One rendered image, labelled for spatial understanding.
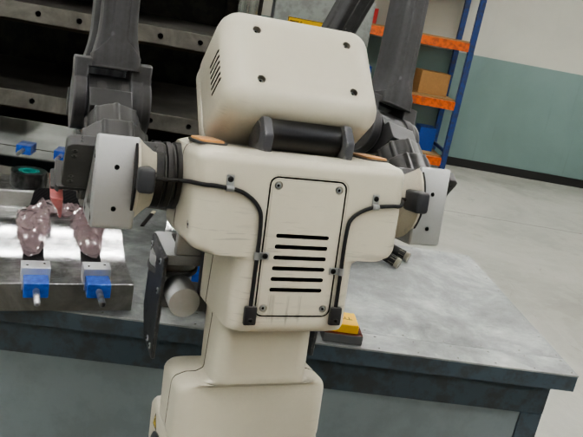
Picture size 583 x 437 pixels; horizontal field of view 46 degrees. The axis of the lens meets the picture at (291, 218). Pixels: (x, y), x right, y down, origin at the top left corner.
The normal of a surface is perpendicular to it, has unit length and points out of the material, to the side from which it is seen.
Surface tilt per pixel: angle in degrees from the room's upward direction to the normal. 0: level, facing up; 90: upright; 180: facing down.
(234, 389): 84
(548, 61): 90
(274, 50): 48
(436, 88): 90
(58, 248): 27
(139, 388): 90
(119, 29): 81
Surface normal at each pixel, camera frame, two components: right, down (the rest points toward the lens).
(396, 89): 0.58, 0.06
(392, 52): -0.76, -0.21
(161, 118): 0.07, 0.30
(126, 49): 0.37, 0.18
